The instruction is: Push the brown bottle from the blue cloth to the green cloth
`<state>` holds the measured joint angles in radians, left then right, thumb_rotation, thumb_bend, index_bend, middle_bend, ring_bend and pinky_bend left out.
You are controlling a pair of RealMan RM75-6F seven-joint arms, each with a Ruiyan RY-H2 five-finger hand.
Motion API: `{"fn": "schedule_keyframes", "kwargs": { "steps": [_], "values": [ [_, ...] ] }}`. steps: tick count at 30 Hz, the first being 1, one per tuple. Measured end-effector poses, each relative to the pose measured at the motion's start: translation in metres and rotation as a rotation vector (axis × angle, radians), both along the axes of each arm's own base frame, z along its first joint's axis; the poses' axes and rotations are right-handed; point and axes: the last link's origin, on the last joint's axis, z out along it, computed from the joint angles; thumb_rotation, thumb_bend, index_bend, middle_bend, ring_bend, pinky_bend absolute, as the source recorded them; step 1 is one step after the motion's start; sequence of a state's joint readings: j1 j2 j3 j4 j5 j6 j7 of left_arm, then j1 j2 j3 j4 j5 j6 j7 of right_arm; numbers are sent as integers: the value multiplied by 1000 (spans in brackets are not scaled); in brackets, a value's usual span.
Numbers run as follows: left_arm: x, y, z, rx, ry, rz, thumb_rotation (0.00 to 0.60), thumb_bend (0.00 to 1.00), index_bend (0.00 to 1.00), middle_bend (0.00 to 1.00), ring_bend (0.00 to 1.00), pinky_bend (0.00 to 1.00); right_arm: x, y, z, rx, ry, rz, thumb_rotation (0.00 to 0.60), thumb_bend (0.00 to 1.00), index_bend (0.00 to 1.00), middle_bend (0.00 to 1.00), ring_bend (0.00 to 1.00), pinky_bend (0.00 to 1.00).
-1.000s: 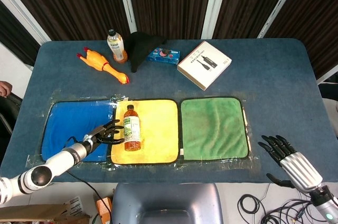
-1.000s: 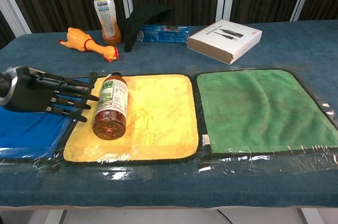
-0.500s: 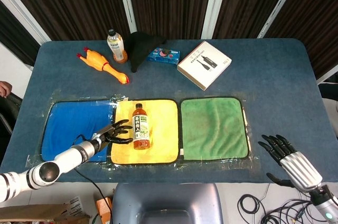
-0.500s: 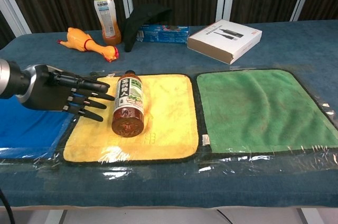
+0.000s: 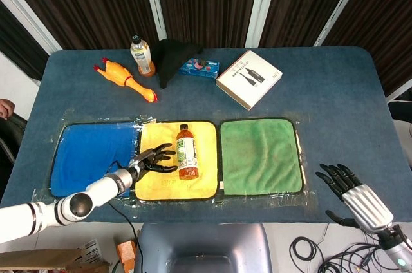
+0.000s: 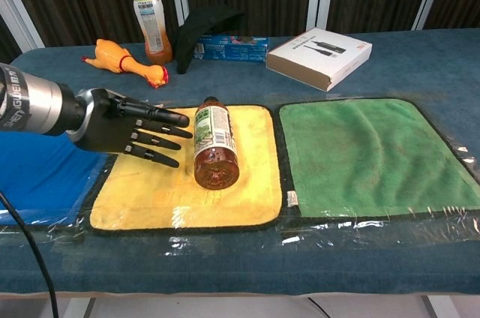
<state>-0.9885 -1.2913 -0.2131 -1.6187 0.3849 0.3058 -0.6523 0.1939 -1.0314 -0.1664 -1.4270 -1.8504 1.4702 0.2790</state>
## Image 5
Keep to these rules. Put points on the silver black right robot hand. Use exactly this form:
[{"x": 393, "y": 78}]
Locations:
[{"x": 365, "y": 203}]

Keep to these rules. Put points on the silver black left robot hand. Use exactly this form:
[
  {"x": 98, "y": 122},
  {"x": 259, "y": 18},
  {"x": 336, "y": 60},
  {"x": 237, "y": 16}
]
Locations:
[{"x": 151, "y": 158}]

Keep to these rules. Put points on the brown tea bottle green label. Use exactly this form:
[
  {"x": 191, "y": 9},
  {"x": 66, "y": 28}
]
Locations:
[{"x": 186, "y": 154}]

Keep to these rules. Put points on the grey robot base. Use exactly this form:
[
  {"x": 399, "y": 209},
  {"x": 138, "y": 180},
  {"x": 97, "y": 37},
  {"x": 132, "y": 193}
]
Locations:
[{"x": 202, "y": 247}]

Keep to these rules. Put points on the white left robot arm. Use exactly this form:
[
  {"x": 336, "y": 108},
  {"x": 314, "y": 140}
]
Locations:
[{"x": 96, "y": 191}]

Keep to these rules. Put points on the blue cloth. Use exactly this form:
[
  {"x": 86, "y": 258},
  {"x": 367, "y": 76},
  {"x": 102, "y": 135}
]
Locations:
[{"x": 93, "y": 154}]

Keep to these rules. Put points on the yellow cloth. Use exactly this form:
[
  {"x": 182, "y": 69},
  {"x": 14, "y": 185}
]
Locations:
[{"x": 206, "y": 183}]

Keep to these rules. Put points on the orange drink bottle white label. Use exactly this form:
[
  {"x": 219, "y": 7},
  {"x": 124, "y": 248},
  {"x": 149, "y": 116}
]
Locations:
[{"x": 141, "y": 55}]

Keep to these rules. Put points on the green cloth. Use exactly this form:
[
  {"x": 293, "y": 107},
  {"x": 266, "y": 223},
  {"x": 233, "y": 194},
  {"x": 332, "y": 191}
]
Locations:
[{"x": 264, "y": 157}]

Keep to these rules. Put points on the white book box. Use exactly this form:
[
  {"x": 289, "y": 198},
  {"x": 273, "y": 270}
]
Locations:
[{"x": 249, "y": 76}]

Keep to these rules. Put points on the person's hand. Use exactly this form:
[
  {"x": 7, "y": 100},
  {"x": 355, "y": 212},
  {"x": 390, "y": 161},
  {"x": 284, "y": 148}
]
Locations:
[{"x": 5, "y": 107}]

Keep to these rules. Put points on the clear plastic film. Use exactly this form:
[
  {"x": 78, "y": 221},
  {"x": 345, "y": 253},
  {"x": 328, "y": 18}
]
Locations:
[{"x": 180, "y": 204}]

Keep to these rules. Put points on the yellow rubber chicken toy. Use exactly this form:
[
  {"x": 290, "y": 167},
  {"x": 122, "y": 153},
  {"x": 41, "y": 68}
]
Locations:
[{"x": 117, "y": 71}]

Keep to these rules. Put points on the blue carton box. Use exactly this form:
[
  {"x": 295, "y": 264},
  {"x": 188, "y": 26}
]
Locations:
[{"x": 193, "y": 72}]

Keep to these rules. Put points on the orange block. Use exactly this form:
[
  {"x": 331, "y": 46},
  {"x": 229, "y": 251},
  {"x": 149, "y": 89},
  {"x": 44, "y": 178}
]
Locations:
[{"x": 126, "y": 253}]

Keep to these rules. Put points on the dark furniture piece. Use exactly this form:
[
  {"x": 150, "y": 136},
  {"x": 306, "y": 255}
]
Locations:
[{"x": 400, "y": 110}]

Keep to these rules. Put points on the black cloth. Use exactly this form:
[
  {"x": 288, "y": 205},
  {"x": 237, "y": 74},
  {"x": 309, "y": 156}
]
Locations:
[{"x": 167, "y": 57}]

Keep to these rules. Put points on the black chair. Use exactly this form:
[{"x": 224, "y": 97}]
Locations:
[{"x": 9, "y": 139}]

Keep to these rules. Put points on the brown cardboard box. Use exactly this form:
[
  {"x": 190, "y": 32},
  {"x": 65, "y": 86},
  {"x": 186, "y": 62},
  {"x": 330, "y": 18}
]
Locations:
[{"x": 48, "y": 260}]

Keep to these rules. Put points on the white partition post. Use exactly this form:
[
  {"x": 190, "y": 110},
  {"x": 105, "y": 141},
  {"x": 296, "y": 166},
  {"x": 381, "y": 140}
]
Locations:
[
  {"x": 29, "y": 17},
  {"x": 154, "y": 2},
  {"x": 341, "y": 9},
  {"x": 262, "y": 2}
]

